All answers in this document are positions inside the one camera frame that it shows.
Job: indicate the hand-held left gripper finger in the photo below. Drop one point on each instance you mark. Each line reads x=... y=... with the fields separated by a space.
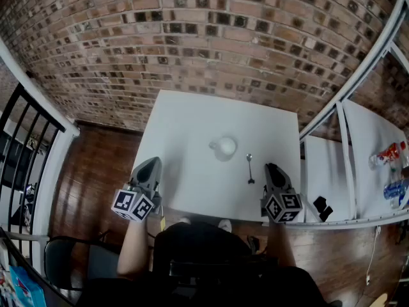
x=138 y=173
x=159 y=171

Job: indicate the person's left forearm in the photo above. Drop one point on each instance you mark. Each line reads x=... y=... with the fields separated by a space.
x=132 y=251

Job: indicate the blue label plastic bottle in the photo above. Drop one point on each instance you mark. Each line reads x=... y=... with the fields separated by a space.
x=396 y=190

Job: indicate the white cup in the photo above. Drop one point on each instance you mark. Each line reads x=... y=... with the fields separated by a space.
x=226 y=147

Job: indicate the person's white right shoe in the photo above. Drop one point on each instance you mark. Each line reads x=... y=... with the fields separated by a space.
x=225 y=225

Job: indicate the person's white left shoe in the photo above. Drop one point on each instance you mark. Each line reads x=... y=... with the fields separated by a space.
x=184 y=221

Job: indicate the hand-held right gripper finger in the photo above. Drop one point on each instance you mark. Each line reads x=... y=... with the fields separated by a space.
x=270 y=174
x=282 y=179

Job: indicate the metal spoon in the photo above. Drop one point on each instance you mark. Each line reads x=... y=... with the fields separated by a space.
x=250 y=169

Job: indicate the small yellow tag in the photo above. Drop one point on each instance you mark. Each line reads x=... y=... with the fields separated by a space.
x=162 y=224

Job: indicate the black chair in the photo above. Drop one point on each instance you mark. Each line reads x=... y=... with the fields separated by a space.
x=67 y=257

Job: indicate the black metal railing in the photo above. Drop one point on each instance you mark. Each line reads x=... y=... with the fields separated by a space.
x=22 y=133

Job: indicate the person's white shoe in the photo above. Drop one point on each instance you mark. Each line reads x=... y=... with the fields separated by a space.
x=225 y=225
x=184 y=221

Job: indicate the blue bag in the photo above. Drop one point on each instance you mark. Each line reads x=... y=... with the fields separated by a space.
x=27 y=288

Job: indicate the red label plastic bottle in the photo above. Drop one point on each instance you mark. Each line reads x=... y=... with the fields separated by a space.
x=388 y=154

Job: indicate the person's black clothed body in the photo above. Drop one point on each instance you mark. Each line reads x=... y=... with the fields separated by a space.
x=204 y=267

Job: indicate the white curved metal post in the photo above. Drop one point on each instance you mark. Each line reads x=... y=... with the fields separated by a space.
x=52 y=171

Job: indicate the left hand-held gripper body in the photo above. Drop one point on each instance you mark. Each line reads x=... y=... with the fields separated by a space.
x=132 y=203

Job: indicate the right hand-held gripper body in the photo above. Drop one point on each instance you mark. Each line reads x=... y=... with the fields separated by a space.
x=282 y=205

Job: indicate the white metal frame with struts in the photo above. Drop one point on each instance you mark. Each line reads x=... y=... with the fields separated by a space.
x=348 y=158

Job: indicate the person's right forearm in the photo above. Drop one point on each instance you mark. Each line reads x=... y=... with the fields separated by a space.
x=281 y=245

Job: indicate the small black device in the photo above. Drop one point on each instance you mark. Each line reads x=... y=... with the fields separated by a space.
x=322 y=207

